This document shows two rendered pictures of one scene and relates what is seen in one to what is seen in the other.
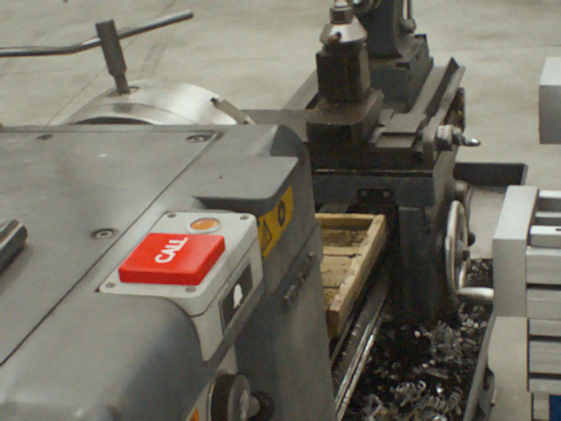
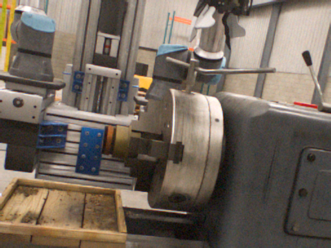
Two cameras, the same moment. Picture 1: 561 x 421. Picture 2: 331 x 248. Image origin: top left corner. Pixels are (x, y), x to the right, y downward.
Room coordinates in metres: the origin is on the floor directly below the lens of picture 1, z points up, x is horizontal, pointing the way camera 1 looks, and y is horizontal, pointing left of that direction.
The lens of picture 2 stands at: (1.78, 1.10, 1.27)
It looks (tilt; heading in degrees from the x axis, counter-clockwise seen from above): 8 degrees down; 236
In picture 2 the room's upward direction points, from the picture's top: 11 degrees clockwise
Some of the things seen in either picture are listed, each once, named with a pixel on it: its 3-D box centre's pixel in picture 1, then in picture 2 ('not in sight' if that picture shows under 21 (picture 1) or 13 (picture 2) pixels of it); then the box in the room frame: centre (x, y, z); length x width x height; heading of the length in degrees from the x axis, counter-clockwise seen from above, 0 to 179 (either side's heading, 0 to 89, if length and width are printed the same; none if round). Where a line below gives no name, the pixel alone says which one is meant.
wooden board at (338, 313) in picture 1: (244, 266); (63, 209); (1.46, 0.06, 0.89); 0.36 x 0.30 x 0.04; 71
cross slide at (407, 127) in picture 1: (316, 136); not in sight; (1.80, -0.08, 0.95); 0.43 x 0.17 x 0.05; 71
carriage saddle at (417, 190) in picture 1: (317, 154); not in sight; (1.85, -0.08, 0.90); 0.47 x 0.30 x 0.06; 71
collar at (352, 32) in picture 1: (342, 30); not in sight; (1.78, -0.14, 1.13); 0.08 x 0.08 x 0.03
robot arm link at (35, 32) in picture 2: not in sight; (37, 32); (1.45, -0.59, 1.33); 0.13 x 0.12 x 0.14; 92
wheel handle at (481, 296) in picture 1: (475, 296); not in sight; (1.64, -0.31, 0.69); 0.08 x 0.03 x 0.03; 71
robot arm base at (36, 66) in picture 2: not in sight; (33, 64); (1.45, -0.58, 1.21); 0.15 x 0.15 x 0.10
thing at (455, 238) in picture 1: (444, 237); not in sight; (1.77, -0.28, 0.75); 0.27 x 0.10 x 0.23; 161
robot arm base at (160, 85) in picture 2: not in sight; (165, 90); (0.98, -0.41, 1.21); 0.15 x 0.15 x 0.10
